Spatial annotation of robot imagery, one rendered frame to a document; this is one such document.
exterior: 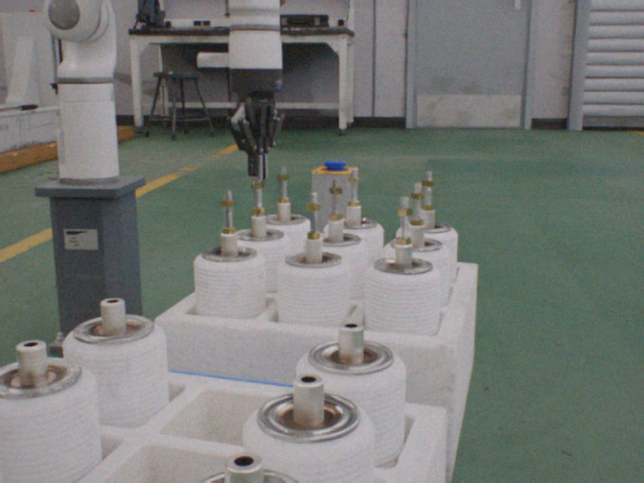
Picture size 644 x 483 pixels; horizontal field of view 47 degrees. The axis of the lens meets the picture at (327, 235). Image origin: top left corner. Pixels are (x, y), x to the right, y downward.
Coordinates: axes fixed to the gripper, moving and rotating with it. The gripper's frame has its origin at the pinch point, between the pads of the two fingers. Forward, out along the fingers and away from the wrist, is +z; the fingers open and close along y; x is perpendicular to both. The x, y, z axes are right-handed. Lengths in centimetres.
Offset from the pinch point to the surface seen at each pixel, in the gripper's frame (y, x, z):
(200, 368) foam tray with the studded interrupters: -19.5, -2.2, 23.8
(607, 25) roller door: 534, -2, -44
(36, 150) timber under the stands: 194, 245, 30
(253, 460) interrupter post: -61, -35, 7
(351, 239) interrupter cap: 3.1, -13.7, 10.2
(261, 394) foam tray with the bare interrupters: -34.6, -19.9, 17.5
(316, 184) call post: 25.4, 2.5, 6.5
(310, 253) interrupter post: -10.7, -13.7, 9.2
